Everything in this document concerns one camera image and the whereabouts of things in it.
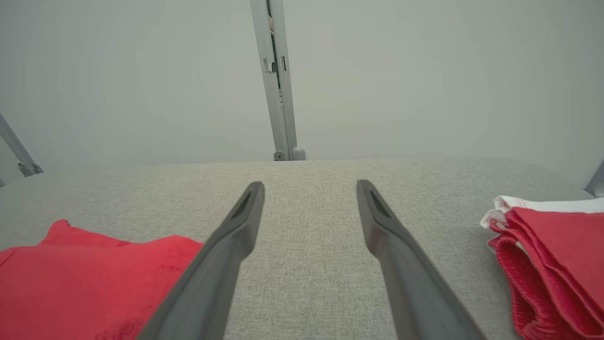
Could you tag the red shorts with white stripes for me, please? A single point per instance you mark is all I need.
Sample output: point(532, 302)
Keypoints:
point(557, 259)

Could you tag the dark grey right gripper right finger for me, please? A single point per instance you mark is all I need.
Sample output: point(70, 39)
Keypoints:
point(410, 293)

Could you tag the grey metal frame post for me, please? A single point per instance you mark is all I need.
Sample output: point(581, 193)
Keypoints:
point(14, 141)
point(597, 182)
point(286, 118)

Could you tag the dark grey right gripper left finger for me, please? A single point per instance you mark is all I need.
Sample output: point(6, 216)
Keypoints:
point(212, 283)

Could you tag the red shirt with black print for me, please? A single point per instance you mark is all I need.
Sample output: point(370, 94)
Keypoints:
point(94, 283)

